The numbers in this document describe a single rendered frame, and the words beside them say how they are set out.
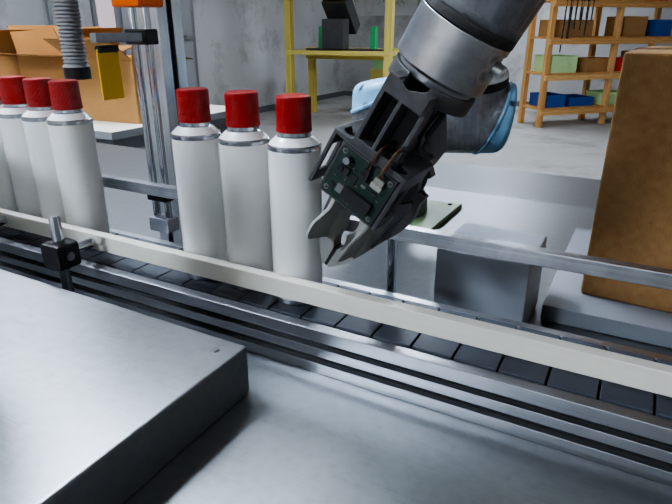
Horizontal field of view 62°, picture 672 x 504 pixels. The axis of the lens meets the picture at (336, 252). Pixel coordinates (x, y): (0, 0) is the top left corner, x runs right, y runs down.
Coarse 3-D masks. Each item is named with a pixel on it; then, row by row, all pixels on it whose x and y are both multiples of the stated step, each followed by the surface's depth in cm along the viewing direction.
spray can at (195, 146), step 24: (192, 96) 56; (192, 120) 57; (192, 144) 57; (216, 144) 58; (192, 168) 58; (216, 168) 59; (192, 192) 59; (216, 192) 60; (192, 216) 60; (216, 216) 60; (192, 240) 61; (216, 240) 61
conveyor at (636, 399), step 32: (96, 256) 69; (192, 288) 61; (224, 288) 61; (352, 288) 61; (320, 320) 54; (352, 320) 54; (480, 320) 54; (448, 352) 49; (480, 352) 49; (544, 384) 45; (576, 384) 44; (608, 384) 44
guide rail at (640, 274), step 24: (144, 192) 70; (168, 192) 68; (408, 240) 54; (432, 240) 53; (456, 240) 52; (480, 240) 51; (552, 264) 48; (576, 264) 47; (600, 264) 46; (624, 264) 46
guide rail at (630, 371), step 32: (32, 224) 72; (64, 224) 69; (128, 256) 64; (160, 256) 62; (192, 256) 60; (256, 288) 56; (288, 288) 54; (320, 288) 52; (384, 320) 50; (416, 320) 48; (448, 320) 47; (512, 352) 45; (544, 352) 44; (576, 352) 42; (608, 352) 42; (640, 384) 41
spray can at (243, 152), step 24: (240, 96) 53; (240, 120) 54; (240, 144) 54; (264, 144) 55; (240, 168) 55; (264, 168) 56; (240, 192) 56; (264, 192) 57; (240, 216) 57; (264, 216) 57; (240, 240) 58; (264, 240) 58; (240, 264) 59; (264, 264) 59; (240, 288) 60
